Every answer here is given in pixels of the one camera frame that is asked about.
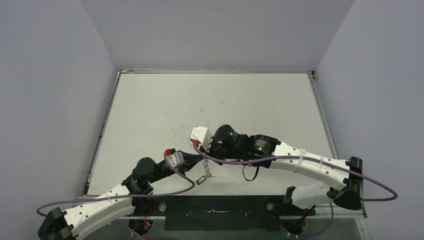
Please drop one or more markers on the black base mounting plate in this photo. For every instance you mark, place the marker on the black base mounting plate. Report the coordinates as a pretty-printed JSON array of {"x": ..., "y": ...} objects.
[{"x": 217, "y": 213}]

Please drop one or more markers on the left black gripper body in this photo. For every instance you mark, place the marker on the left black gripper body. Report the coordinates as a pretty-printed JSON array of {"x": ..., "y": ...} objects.
[{"x": 162, "y": 173}]

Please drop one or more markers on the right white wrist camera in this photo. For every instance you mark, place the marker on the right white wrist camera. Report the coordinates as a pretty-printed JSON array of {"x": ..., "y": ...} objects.
[{"x": 203, "y": 136}]

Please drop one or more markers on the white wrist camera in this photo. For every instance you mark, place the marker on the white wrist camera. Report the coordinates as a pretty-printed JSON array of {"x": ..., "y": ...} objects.
[
  {"x": 174, "y": 158},
  {"x": 203, "y": 136}
]

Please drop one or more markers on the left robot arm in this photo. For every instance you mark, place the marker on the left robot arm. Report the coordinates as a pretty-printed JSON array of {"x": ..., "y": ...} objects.
[{"x": 124, "y": 199}]

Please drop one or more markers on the black tagged key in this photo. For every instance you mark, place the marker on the black tagged key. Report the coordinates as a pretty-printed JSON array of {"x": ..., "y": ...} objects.
[{"x": 200, "y": 180}]

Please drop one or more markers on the aluminium front rail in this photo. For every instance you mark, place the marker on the aluminium front rail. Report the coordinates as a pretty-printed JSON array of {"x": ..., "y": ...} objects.
[{"x": 321, "y": 212}]

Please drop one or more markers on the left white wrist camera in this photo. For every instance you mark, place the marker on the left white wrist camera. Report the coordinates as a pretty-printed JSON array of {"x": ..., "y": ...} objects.
[{"x": 174, "y": 158}]

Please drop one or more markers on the clear plastic keyring holder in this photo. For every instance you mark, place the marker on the clear plastic keyring holder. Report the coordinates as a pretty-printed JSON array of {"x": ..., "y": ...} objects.
[{"x": 207, "y": 170}]

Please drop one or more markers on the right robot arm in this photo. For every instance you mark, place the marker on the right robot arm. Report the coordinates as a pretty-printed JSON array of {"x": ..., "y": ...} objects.
[{"x": 337, "y": 180}]

